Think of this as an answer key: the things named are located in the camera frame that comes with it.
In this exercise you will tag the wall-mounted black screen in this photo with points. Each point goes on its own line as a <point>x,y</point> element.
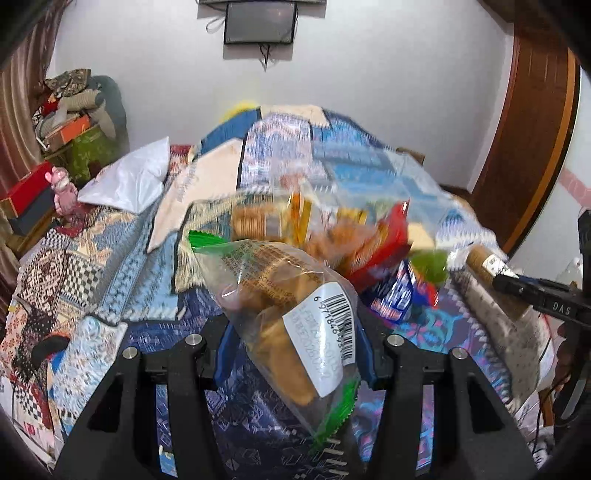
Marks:
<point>259,22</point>

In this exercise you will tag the tan snack tube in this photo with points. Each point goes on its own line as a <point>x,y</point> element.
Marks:
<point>482,259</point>

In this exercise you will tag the round cracker packet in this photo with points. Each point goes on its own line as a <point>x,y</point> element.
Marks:
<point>256,222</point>

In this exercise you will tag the blue and red snack packet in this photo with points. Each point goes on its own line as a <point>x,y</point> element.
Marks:
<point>392,293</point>

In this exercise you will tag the cream printed cloth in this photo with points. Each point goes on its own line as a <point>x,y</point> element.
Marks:
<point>198,184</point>

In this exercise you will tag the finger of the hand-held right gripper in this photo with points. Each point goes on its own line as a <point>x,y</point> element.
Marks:
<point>517,287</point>

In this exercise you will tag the yellow snack packet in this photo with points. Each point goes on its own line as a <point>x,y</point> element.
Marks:
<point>302,214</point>

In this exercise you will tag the beige patterned pillow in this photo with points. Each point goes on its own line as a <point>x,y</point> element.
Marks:
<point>503,332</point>

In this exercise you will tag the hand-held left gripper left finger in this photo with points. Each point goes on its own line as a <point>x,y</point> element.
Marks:
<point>222,357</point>

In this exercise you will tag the wooden door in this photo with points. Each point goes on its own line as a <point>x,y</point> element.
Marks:
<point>526,129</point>

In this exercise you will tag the pile of clothes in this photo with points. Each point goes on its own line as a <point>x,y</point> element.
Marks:
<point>78,97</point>

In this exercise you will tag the red box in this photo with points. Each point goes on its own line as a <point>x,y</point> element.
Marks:
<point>25,189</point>

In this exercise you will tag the large clear plastic bag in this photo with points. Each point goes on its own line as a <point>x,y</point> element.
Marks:
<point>369,184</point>

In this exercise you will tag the clear green-edged pastry packet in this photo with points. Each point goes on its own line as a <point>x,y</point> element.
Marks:
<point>281,295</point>

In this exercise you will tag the black box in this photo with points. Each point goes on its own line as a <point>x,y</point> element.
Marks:
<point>34,214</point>

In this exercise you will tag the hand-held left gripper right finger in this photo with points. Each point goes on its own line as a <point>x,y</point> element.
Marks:
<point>367,361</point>

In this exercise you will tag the pink plush toy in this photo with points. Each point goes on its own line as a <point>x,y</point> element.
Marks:
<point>67,191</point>

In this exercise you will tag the orange box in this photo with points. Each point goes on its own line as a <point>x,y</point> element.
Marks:
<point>69,130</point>

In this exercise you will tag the white pillow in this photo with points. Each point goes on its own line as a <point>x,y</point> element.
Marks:
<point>127,180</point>

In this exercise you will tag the green patterned box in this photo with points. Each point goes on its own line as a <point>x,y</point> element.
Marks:
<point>90,152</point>

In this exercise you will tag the patchwork printed blanket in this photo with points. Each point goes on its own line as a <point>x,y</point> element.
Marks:
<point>115,258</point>

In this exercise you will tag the brown curtain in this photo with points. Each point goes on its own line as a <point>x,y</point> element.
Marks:
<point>23,92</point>

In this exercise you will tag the green snack packet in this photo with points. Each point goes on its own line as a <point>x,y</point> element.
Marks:
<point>431,270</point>

